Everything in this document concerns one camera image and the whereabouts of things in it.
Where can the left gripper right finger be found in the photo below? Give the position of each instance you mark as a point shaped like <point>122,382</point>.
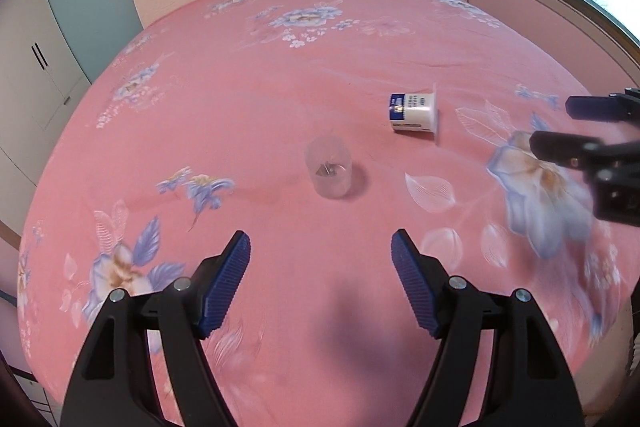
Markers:
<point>497,348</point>

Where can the pink floral bed quilt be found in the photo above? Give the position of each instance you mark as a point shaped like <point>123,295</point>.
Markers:
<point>199,128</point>

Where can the white yogurt cup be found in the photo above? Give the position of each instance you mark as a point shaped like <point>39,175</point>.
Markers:
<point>414,112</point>

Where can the white wardrobe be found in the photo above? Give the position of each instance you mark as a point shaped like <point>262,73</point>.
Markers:
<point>41,84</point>

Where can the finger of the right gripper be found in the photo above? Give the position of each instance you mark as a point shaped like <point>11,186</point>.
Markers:
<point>615,107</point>
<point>582,152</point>

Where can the clear plastic cup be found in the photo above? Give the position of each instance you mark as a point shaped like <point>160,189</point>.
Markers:
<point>329,165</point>

